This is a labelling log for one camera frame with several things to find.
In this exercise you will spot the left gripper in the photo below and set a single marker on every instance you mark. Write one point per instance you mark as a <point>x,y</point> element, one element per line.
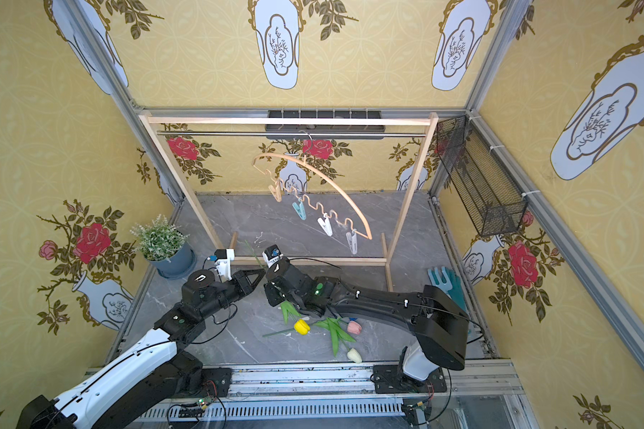
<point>236,281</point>

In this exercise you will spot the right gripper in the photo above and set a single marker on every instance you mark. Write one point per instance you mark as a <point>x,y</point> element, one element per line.
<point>276,275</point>

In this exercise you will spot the yellow artificial tulip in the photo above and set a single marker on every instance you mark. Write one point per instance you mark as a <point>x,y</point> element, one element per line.
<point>288,310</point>

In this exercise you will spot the white artificial tulip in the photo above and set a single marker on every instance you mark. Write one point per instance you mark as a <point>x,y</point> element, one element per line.
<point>342,338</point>

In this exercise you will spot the pink artificial tulip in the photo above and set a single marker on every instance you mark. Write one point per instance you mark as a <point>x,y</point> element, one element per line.
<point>353,328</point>

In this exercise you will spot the wooden arched clip hanger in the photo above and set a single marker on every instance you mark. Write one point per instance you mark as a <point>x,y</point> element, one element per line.
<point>291,164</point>

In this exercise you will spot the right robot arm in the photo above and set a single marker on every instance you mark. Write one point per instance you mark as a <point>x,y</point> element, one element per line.
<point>439,325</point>

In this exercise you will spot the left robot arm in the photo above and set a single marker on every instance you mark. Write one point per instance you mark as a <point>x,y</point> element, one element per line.
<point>155,368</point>

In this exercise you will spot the potted green plant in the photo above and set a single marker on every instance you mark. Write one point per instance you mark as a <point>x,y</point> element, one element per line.
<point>164,246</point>

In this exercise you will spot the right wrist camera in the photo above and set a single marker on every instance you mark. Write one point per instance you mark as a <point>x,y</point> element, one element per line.
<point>271,255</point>

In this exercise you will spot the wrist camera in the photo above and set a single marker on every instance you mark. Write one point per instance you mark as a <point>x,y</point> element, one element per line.
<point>222,259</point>
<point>271,255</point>

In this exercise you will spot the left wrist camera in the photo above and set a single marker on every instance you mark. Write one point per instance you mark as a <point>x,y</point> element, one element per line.
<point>222,259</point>

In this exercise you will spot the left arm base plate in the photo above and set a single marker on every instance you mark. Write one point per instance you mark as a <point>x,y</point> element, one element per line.
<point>215,382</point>

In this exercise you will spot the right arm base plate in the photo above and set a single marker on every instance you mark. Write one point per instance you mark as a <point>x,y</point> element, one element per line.
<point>389,379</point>

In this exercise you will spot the aluminium rail base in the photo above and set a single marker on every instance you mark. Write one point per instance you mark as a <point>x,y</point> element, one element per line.
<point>486,394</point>

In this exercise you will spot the black wire mesh basket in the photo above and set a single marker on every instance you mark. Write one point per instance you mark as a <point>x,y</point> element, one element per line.
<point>491,198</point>

